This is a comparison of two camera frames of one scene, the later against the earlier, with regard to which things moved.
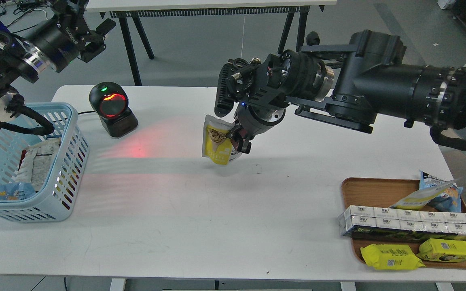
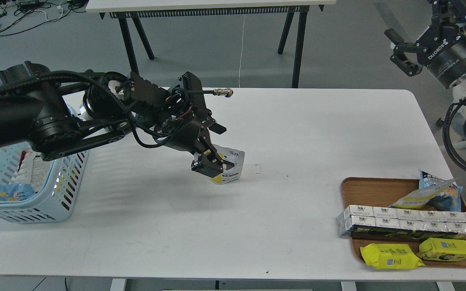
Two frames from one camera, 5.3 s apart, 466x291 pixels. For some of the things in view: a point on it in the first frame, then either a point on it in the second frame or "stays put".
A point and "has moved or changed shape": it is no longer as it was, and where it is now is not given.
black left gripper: (62, 37) -> (193, 136)
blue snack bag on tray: (450, 201) stays put
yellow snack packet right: (445, 251) stays put
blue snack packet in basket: (12, 191) stays put
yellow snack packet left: (390, 257) stays put
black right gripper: (252, 117) -> (450, 53)
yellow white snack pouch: (418, 200) stays put
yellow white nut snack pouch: (217, 146) has moved or changed shape
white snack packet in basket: (36, 162) stays put
